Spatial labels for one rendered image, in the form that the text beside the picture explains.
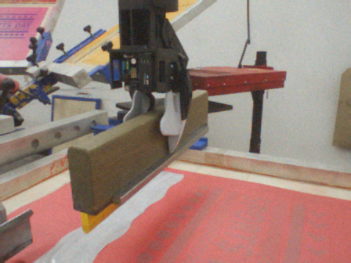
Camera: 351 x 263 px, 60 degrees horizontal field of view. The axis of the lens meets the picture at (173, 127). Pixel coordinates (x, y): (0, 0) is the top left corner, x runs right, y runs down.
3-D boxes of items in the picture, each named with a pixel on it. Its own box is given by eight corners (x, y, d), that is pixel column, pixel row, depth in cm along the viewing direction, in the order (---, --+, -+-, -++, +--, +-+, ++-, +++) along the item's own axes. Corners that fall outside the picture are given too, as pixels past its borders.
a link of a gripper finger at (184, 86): (161, 122, 45) (153, 62, 43) (167, 119, 46) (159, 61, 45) (191, 120, 43) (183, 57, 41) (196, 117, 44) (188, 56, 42)
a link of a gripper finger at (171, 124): (153, 163, 42) (143, 95, 40) (172, 150, 47) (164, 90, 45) (174, 163, 40) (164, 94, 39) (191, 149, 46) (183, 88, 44)
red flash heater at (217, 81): (229, 82, 204) (230, 63, 200) (289, 90, 167) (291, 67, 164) (150, 88, 170) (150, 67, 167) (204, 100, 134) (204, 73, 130)
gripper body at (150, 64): (109, 94, 40) (103, -4, 37) (142, 87, 48) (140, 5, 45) (160, 98, 37) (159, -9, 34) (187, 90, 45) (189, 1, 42)
